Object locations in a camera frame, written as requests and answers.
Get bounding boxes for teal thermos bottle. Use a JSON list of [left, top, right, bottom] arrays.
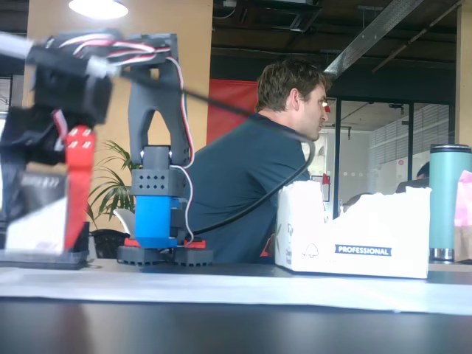
[[428, 144, 472, 263]]

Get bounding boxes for red banner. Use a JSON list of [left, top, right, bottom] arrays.
[[206, 78, 259, 145]]

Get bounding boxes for thick black camera cable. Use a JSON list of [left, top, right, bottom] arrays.
[[121, 69, 316, 235]]

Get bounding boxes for white curved plastic piece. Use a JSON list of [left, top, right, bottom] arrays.
[[113, 208, 136, 236]]

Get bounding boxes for grey ceiling beam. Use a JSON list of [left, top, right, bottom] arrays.
[[319, 0, 436, 82]]

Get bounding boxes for black plastic case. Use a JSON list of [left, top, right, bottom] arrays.
[[0, 212, 91, 271]]

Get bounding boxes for wood edged black table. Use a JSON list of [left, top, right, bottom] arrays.
[[427, 260, 472, 274]]

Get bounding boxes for potted palm plant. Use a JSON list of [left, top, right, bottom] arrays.
[[86, 139, 138, 259]]

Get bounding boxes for man in dark blue shirt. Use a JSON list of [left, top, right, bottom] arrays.
[[186, 58, 331, 265]]

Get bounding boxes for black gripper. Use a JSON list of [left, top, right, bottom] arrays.
[[0, 55, 114, 252]]

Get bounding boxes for white paper sheet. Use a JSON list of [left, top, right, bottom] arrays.
[[0, 268, 472, 315]]

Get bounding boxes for white red servo wires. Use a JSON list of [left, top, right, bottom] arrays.
[[58, 32, 195, 245]]

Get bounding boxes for ceiling air conditioner unit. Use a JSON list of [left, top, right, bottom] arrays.
[[235, 0, 324, 32]]

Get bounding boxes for black white carton box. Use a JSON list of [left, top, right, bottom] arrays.
[[5, 173, 69, 256]]

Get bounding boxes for white cardboard box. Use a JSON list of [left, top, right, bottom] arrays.
[[274, 180, 432, 280]]

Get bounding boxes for white ceiling lamp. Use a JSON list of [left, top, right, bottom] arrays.
[[68, 0, 129, 20]]

